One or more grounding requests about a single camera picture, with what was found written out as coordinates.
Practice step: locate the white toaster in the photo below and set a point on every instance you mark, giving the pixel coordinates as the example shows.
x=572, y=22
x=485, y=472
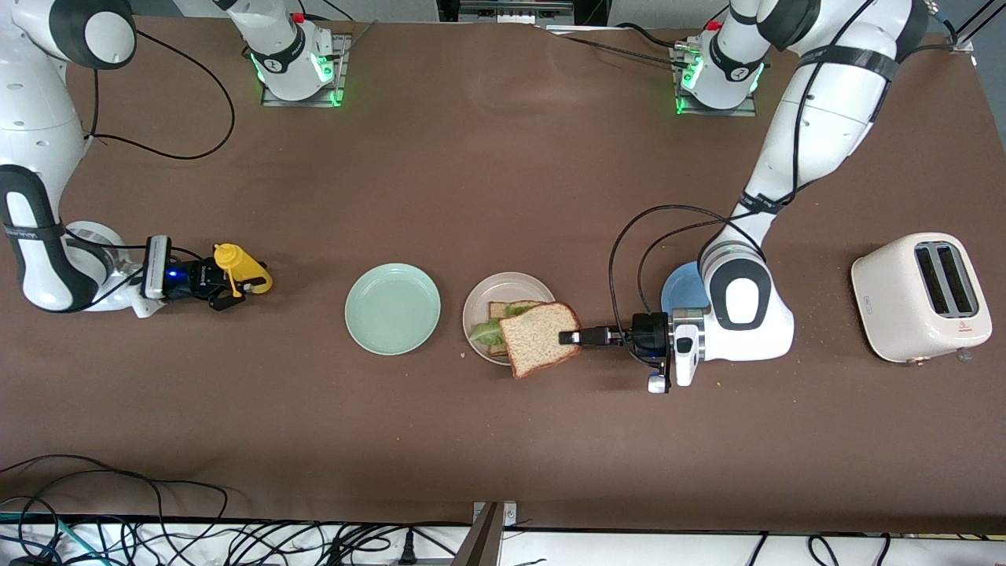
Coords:
x=892, y=306

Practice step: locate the silver rail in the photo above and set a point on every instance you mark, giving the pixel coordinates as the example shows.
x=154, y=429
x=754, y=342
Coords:
x=515, y=6

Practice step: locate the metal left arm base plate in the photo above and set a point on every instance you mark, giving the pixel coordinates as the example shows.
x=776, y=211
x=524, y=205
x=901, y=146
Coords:
x=707, y=112

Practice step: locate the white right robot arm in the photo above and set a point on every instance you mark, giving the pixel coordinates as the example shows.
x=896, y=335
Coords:
x=39, y=157

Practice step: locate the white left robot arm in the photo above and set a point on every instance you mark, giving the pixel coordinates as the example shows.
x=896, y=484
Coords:
x=817, y=126

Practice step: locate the black power plug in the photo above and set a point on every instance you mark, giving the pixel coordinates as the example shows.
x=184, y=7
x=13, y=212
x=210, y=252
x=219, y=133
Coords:
x=407, y=550

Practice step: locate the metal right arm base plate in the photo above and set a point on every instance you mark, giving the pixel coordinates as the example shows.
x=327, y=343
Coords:
x=343, y=71

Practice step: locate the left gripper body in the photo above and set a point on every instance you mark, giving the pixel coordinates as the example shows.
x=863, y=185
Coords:
x=649, y=333

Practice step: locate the beige plate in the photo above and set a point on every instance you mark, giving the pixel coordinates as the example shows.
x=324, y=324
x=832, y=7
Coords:
x=479, y=303

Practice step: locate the aluminium frame profile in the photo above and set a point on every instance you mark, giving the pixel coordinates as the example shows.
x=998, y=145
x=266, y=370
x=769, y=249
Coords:
x=960, y=41

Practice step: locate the brown bread slice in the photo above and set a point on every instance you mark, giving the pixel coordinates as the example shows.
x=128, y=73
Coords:
x=499, y=310
x=538, y=338

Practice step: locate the green lettuce leaf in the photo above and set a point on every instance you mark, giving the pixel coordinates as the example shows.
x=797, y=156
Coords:
x=489, y=332

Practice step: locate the brown table cover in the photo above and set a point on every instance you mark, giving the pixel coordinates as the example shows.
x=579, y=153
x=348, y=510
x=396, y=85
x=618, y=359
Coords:
x=503, y=173

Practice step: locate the yellow mustard squeeze bottle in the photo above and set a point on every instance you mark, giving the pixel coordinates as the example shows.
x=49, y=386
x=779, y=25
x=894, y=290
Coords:
x=244, y=267

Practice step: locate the blue plate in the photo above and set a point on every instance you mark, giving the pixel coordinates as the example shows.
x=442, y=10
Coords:
x=680, y=291

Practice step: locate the grey metal post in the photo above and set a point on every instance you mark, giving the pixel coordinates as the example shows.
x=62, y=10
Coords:
x=479, y=546

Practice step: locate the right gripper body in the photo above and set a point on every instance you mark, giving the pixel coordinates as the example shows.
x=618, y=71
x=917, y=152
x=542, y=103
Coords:
x=198, y=279

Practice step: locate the silver table bracket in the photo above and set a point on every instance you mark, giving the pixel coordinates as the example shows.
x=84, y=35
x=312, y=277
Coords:
x=509, y=512

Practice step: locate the mint green plate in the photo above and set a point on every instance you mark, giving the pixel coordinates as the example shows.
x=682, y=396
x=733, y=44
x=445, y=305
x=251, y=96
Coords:
x=393, y=309

